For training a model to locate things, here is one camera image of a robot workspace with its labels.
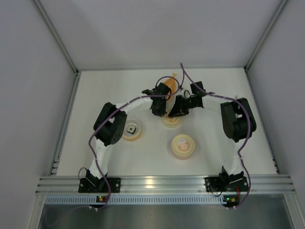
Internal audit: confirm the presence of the grey slotted cable duct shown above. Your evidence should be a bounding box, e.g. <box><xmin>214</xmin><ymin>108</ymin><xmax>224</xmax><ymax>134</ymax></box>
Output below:
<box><xmin>45</xmin><ymin>195</ymin><xmax>237</xmax><ymax>205</ymax></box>

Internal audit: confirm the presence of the black white sushi piece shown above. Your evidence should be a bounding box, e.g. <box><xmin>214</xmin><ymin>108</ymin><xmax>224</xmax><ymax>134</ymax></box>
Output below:
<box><xmin>126</xmin><ymin>125</ymin><xmax>137</xmax><ymax>135</ymax></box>

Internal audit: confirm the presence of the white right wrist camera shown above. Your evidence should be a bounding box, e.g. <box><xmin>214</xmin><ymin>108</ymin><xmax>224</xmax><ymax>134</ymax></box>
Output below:
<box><xmin>181</xmin><ymin>88</ymin><xmax>191</xmax><ymax>98</ymax></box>

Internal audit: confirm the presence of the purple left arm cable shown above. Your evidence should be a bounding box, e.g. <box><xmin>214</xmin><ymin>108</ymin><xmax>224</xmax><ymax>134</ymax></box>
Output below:
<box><xmin>88</xmin><ymin>75</ymin><xmax>184</xmax><ymax>210</ymax></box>

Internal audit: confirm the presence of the cream bowl orange base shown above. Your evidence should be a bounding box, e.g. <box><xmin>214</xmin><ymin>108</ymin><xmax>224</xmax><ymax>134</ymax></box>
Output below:
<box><xmin>122</xmin><ymin>119</ymin><xmax>142</xmax><ymax>141</ymax></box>

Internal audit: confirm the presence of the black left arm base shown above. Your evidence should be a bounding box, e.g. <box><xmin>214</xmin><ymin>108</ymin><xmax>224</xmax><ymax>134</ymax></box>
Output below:
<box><xmin>78</xmin><ymin>177</ymin><xmax>121</xmax><ymax>193</ymax></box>

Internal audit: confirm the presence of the right aluminium frame post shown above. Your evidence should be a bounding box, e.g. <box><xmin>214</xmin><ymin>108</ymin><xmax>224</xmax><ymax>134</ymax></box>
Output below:
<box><xmin>244</xmin><ymin>0</ymin><xmax>290</xmax><ymax>73</ymax></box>

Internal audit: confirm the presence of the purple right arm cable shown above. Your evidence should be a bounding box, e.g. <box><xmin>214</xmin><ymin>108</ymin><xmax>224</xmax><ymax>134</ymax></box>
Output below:
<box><xmin>180</xmin><ymin>62</ymin><xmax>252</xmax><ymax>210</ymax></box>

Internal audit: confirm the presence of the cream lid pink smiley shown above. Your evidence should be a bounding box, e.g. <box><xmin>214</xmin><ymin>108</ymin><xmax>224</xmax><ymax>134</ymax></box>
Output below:
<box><xmin>171</xmin><ymin>134</ymin><xmax>195</xmax><ymax>151</ymax></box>

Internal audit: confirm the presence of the orange boat-shaped dish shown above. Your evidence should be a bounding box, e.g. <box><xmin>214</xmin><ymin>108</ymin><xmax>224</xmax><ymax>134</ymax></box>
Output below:
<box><xmin>163</xmin><ymin>73</ymin><xmax>178</xmax><ymax>94</ymax></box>

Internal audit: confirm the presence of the left aluminium frame post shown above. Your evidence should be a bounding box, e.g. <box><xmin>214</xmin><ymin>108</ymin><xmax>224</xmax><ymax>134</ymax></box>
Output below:
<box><xmin>32</xmin><ymin>0</ymin><xmax>80</xmax><ymax>73</ymax></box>

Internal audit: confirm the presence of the aluminium mounting rail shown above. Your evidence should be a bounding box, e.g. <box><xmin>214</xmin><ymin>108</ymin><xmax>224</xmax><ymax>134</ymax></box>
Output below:
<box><xmin>35</xmin><ymin>174</ymin><xmax>295</xmax><ymax>195</ymax></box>

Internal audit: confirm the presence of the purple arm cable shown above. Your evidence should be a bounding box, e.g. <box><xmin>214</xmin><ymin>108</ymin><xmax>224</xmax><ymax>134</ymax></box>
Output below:
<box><xmin>180</xmin><ymin>62</ymin><xmax>252</xmax><ymax>210</ymax></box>
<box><xmin>88</xmin><ymin>75</ymin><xmax>184</xmax><ymax>210</ymax></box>

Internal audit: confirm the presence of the aluminium frame post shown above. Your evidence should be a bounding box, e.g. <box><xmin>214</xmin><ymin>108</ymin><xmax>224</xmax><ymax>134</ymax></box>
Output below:
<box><xmin>32</xmin><ymin>0</ymin><xmax>80</xmax><ymax>73</ymax></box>
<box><xmin>244</xmin><ymin>0</ymin><xmax>290</xmax><ymax>73</ymax></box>

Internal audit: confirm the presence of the cream lid orange smiley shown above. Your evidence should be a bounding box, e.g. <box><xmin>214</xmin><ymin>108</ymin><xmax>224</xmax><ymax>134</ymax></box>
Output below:
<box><xmin>161</xmin><ymin>116</ymin><xmax>182</xmax><ymax>128</ymax></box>

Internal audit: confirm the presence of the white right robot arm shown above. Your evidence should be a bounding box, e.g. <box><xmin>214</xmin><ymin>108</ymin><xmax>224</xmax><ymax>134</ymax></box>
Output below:
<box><xmin>169</xmin><ymin>82</ymin><xmax>256</xmax><ymax>184</ymax></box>

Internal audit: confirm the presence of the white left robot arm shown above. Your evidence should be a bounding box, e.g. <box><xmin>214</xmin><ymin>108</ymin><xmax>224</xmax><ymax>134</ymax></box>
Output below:
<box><xmin>80</xmin><ymin>83</ymin><xmax>179</xmax><ymax>193</ymax></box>

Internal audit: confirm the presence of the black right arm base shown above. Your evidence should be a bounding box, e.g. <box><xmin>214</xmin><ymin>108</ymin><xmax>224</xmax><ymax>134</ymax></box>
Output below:
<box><xmin>204</xmin><ymin>176</ymin><xmax>249</xmax><ymax>194</ymax></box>

